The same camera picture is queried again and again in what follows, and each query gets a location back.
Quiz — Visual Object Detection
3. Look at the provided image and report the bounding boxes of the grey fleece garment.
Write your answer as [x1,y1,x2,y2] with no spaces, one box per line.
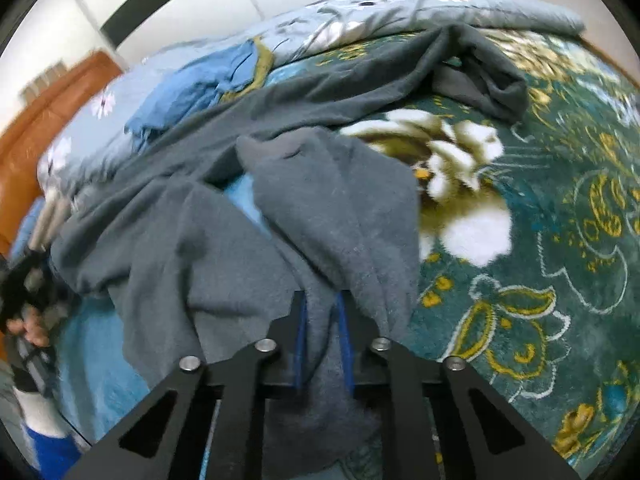
[51,25,528,479]

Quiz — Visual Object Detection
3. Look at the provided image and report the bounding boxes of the person's left hand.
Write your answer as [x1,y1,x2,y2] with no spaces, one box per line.
[6,306,50,348]

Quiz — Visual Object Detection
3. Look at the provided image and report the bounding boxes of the orange wooden headboard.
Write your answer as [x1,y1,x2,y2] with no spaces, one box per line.
[0,51,122,257]

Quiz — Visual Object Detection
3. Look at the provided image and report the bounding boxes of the grey-blue daisy quilt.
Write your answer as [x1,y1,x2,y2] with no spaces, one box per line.
[36,0,585,196]

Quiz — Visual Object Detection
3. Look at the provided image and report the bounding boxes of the teal floral blanket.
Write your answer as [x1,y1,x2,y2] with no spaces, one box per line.
[49,29,640,480]

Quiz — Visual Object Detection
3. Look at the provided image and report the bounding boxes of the blue cloth garment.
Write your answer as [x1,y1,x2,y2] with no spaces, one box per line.
[125,40,250,151]

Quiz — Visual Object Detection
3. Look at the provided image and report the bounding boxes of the mustard yellow garment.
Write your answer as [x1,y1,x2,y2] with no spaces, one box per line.
[220,37,274,103]

